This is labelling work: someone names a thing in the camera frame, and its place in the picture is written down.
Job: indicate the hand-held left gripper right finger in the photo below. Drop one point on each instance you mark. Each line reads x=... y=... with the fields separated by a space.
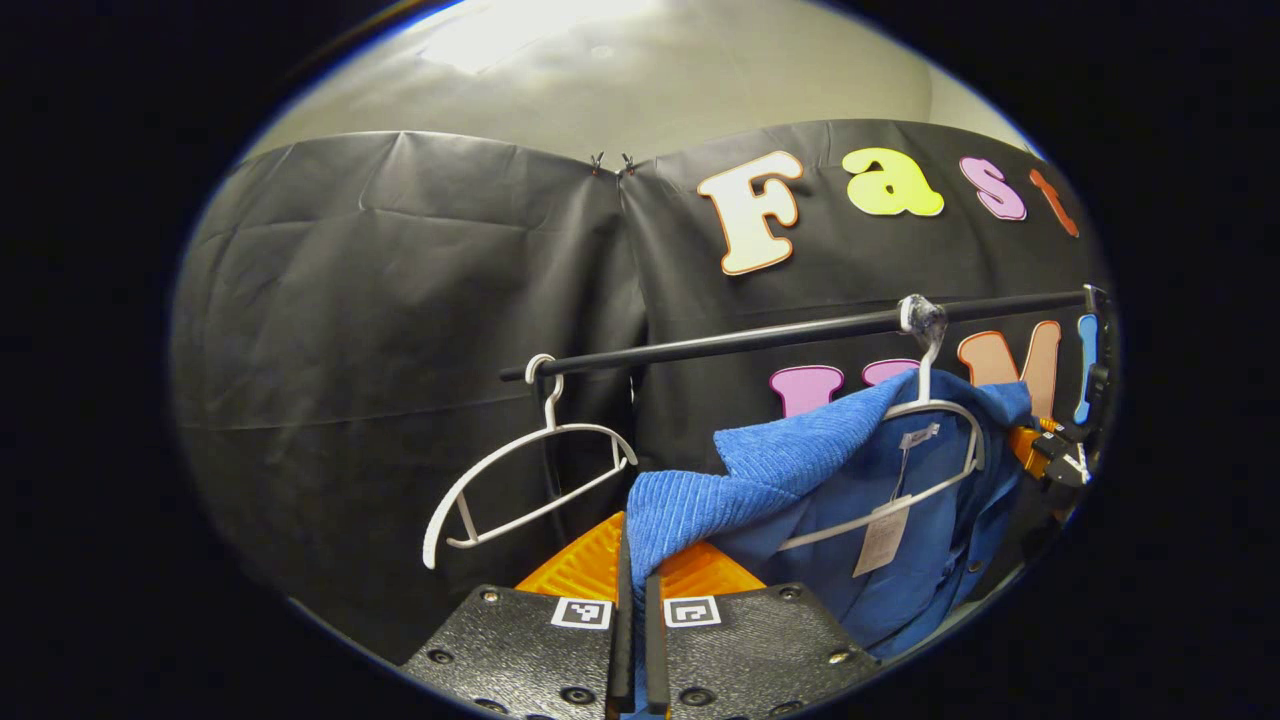
x=760 y=645

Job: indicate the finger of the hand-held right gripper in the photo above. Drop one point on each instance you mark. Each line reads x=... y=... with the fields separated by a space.
x=1060 y=460

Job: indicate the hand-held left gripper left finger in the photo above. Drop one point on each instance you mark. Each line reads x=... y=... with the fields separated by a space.
x=520 y=650

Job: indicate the white plastic clothes hanger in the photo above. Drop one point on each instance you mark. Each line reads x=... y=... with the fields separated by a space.
x=551 y=405
x=920 y=315

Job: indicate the black metal clothes rack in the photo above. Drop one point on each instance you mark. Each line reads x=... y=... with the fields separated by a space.
x=750 y=338

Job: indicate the black backdrop cloth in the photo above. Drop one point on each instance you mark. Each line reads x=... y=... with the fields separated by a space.
x=380 y=300

